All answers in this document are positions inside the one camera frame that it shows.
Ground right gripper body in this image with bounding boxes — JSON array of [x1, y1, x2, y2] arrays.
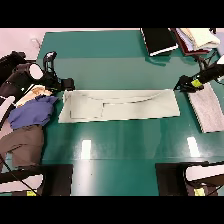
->
[[172, 74, 204, 94]]

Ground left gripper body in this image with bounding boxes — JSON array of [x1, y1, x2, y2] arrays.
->
[[60, 77, 77, 92]]

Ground pale grey shirt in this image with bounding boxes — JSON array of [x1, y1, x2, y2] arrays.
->
[[58, 88, 181, 124]]

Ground grey garment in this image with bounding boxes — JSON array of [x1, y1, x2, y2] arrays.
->
[[187, 82, 224, 134]]

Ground tan garment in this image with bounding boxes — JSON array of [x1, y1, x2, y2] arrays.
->
[[14, 85, 53, 108]]

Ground blue shirt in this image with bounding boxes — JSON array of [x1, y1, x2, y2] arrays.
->
[[7, 94, 60, 131]]

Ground cream folded garment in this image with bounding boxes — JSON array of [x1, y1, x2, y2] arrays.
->
[[175, 27, 222, 52]]

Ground brown garment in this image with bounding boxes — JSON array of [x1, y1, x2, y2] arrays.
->
[[0, 124, 45, 168]]

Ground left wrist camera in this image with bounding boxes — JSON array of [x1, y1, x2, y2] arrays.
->
[[42, 50, 58, 81]]

